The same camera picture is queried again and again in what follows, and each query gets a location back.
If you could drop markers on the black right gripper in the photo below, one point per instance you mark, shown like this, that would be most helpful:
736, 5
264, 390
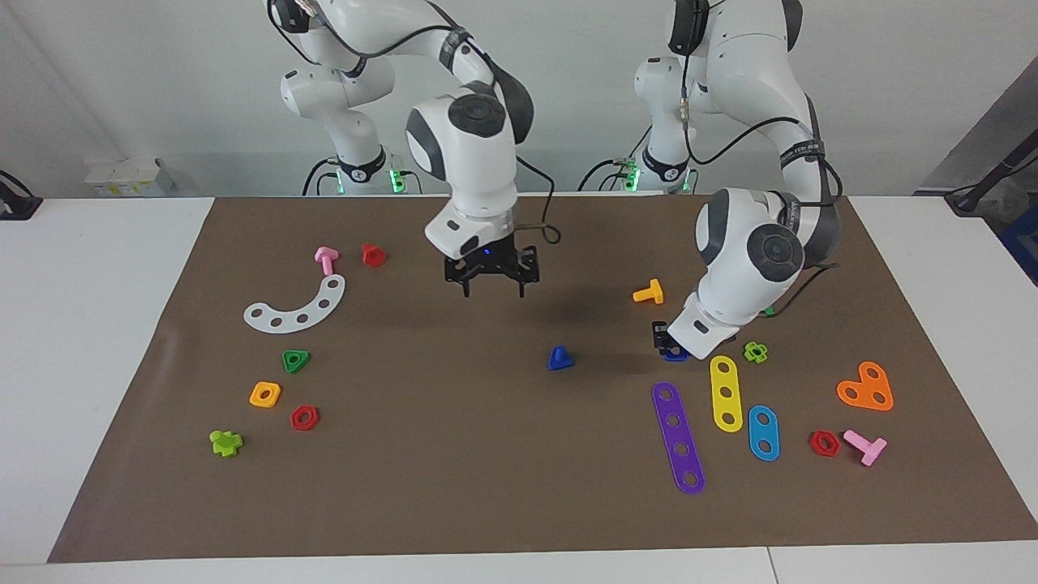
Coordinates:
491, 264

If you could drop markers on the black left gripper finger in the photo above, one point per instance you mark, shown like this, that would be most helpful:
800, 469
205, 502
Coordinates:
661, 334

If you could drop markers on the blue square nut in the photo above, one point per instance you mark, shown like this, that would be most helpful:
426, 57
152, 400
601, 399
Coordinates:
675, 354

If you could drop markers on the blue triangle piece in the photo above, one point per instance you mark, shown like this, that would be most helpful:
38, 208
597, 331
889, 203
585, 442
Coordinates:
559, 361

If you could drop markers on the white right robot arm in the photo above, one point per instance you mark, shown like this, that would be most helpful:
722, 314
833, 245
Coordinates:
470, 162

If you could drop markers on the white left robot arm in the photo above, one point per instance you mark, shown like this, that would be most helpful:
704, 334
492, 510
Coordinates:
730, 243

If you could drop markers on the orange plastic bolt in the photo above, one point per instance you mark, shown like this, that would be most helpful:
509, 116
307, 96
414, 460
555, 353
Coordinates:
649, 294

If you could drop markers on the yellow three-hole strip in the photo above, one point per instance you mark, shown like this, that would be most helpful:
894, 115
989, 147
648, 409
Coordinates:
726, 381

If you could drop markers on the lime green cross nut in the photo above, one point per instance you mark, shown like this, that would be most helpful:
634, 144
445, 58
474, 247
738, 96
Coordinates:
749, 354

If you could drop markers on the purple four-hole strip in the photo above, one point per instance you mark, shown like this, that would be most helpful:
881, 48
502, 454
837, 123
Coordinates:
678, 435

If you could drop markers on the red plastic bolt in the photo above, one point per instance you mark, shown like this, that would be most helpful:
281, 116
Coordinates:
373, 257

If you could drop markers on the blue two-hole strip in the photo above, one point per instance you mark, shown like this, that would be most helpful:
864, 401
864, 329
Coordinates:
763, 433

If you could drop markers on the pink plastic bolt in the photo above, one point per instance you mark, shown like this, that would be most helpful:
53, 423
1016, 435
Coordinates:
872, 448
326, 259

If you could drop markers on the white curved five-hole strip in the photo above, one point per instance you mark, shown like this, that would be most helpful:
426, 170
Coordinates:
313, 311

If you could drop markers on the red hex nut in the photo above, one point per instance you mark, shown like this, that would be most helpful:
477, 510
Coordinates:
834, 448
314, 422

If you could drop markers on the orange heart-shaped plate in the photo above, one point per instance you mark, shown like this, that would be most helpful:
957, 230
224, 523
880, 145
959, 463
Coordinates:
866, 388

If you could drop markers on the brown table mat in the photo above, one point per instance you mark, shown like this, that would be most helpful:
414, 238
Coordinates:
486, 487

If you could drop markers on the green triangle nut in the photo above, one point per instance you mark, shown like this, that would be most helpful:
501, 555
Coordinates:
288, 367

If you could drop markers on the orange square nut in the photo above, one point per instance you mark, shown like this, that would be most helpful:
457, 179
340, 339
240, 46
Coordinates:
255, 401

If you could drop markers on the lime green cross bolt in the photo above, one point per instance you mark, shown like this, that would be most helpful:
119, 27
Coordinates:
225, 444

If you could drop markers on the black stand with pole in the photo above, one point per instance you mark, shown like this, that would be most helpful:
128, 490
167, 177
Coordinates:
969, 201

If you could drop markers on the white cardboard box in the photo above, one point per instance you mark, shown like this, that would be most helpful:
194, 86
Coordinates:
130, 178

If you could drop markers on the blue crate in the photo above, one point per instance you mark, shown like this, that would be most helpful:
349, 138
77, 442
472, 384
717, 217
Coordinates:
1023, 243

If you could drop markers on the black desktop device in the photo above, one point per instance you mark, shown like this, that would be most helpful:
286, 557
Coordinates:
16, 207

